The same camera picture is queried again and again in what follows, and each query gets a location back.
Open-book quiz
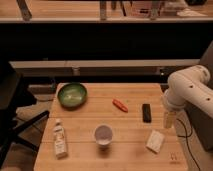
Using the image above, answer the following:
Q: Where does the black office chair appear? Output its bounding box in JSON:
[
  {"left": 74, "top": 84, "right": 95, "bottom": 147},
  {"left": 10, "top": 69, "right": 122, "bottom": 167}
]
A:
[{"left": 0, "top": 60, "right": 49, "bottom": 169}]

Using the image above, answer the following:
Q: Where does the orange carrot toy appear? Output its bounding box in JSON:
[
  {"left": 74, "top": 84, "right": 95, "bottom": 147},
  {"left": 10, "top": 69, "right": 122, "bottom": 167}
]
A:
[{"left": 112, "top": 99, "right": 128, "bottom": 113}]

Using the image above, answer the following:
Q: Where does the white paper cup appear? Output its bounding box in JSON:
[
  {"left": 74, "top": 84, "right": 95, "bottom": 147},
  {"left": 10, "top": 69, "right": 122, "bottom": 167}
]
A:
[{"left": 94, "top": 125, "right": 113, "bottom": 148}]

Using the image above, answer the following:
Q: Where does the white sponge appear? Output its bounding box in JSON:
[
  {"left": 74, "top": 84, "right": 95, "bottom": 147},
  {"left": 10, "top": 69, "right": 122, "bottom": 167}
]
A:
[{"left": 146, "top": 130, "right": 165, "bottom": 153}]

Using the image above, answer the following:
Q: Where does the black eraser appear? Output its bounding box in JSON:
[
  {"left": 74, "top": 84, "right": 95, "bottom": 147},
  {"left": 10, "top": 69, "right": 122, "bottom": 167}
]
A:
[{"left": 142, "top": 104, "right": 152, "bottom": 123}]

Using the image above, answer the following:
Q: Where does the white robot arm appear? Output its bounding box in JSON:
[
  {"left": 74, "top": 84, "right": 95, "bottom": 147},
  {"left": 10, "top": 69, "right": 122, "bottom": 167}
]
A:
[{"left": 161, "top": 65, "right": 213, "bottom": 129}]

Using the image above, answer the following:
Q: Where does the black cable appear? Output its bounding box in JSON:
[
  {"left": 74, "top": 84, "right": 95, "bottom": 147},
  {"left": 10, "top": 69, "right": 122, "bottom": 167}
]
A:
[{"left": 175, "top": 117, "right": 202, "bottom": 171}]

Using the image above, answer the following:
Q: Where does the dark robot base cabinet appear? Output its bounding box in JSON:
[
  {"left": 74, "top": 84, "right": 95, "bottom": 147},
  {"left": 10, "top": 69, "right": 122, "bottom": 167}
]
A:
[{"left": 183, "top": 41, "right": 213, "bottom": 152}]

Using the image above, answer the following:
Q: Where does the white plastic bottle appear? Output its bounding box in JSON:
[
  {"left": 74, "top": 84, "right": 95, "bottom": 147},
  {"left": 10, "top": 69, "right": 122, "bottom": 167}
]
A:
[{"left": 53, "top": 119, "right": 68, "bottom": 159}]

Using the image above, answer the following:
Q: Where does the grey metal rail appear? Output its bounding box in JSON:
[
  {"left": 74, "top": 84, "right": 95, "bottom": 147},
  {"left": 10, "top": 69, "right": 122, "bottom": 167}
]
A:
[{"left": 10, "top": 59, "right": 199, "bottom": 77}]

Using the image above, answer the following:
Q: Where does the green bowl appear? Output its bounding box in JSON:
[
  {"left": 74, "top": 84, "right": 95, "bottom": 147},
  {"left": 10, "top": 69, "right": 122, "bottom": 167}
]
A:
[{"left": 57, "top": 83, "right": 87, "bottom": 108}]

